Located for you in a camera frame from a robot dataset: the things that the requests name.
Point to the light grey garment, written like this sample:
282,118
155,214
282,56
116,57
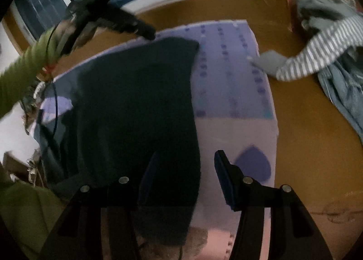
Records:
320,7

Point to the dark shaggy bundle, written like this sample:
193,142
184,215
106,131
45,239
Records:
34,98

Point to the purple dotted blanket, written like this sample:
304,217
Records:
232,84

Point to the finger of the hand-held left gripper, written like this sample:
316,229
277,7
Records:
133,25

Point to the dark teal garment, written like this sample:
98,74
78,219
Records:
136,106

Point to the person's left hand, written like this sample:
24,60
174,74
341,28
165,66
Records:
61,38

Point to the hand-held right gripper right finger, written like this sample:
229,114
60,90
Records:
227,183

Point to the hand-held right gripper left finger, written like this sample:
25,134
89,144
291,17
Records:
147,183

